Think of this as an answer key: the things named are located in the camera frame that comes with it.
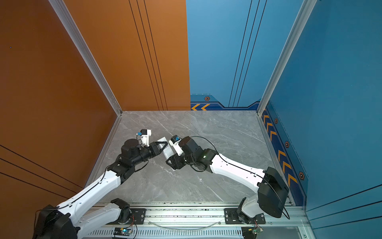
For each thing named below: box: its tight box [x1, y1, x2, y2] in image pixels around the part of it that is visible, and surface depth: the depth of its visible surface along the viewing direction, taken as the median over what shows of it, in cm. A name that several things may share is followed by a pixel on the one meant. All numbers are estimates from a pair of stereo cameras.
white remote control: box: [157, 136, 175, 160], surface depth 77 cm
